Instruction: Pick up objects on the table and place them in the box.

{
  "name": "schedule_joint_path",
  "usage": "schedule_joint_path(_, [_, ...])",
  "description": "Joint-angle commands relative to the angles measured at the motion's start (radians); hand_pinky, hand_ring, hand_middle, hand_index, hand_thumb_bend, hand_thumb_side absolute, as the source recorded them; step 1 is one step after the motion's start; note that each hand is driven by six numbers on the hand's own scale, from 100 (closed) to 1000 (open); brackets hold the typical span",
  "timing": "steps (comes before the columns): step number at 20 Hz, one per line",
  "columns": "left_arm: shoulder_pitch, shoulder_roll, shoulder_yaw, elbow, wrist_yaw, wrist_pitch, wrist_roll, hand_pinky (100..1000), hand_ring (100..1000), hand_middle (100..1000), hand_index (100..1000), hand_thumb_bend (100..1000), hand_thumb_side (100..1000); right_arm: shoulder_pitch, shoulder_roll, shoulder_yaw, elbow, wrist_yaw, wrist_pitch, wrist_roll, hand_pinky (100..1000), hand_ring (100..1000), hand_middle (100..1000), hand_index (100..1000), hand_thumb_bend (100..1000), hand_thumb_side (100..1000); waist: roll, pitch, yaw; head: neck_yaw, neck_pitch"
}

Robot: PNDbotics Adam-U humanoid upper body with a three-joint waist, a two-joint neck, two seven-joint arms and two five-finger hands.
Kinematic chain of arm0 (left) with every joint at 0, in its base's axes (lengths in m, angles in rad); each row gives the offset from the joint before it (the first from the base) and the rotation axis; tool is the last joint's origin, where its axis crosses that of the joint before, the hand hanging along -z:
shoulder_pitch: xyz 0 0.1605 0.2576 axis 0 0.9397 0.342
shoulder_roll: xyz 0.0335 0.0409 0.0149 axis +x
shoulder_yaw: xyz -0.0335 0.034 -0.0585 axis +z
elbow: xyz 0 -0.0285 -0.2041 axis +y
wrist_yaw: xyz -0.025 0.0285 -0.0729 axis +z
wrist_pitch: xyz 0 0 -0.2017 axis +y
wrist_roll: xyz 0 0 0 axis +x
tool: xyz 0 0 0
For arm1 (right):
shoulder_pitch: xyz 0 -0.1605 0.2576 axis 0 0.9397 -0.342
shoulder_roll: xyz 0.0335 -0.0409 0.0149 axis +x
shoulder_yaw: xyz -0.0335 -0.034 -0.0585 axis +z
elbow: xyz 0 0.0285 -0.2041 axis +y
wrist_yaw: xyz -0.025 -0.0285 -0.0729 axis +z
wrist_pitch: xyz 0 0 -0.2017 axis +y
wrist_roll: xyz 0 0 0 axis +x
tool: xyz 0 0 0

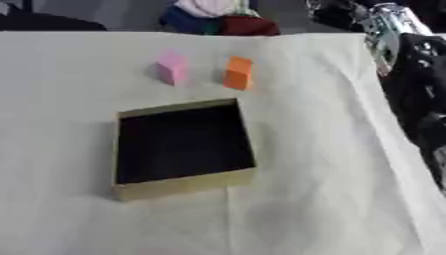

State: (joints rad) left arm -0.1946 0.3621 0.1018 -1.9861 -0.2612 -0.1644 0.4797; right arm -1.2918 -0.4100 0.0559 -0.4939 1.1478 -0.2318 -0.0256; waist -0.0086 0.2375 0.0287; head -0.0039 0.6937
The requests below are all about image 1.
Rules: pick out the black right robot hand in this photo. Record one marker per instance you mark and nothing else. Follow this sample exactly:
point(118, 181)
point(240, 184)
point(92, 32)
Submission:
point(415, 89)

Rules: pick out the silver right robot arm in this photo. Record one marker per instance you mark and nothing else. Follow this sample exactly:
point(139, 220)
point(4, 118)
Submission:
point(384, 30)

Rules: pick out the tan cardboard box black inside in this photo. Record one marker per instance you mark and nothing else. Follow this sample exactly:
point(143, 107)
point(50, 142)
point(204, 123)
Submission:
point(181, 147)

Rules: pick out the orange block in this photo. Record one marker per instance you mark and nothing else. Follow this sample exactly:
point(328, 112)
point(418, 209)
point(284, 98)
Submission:
point(239, 73)

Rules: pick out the pile of coloured cloths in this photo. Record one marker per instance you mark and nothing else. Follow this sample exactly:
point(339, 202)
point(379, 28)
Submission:
point(218, 18)

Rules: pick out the pink block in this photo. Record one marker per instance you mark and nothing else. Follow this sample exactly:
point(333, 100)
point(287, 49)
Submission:
point(172, 68)

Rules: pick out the black chair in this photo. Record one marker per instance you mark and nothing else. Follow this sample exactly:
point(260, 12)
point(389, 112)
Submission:
point(40, 21)

